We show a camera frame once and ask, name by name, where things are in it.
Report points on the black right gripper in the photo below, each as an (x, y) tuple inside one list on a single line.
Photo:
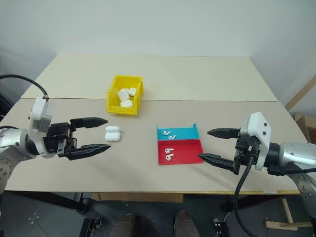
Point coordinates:
[(248, 150)]

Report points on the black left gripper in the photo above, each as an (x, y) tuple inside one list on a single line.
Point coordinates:
[(58, 138)]

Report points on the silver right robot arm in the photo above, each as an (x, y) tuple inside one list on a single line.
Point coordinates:
[(293, 154)]

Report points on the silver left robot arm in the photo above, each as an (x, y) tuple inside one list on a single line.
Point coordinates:
[(12, 141)]

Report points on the yellow plastic bin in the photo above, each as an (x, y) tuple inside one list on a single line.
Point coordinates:
[(114, 103)]

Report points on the red plastic tray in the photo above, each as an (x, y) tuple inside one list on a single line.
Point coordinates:
[(187, 153)]

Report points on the blue plastic tray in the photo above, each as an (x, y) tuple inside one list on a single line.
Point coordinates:
[(185, 133)]

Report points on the brown cardboard sheet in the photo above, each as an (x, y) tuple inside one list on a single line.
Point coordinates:
[(138, 197)]

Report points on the wooden plank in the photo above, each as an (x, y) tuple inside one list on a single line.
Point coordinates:
[(301, 92)]

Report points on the wooden mallet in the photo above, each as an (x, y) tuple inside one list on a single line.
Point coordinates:
[(288, 224)]

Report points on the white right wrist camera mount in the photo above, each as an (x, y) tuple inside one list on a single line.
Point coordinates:
[(258, 128)]

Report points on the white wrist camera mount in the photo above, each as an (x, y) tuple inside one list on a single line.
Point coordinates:
[(258, 128), (39, 111)]

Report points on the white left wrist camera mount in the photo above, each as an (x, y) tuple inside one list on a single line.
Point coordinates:
[(39, 111)]

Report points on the black table frame beam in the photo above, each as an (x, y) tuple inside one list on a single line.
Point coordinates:
[(49, 198)]

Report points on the black metal bracket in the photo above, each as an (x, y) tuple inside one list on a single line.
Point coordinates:
[(92, 227), (220, 227)]

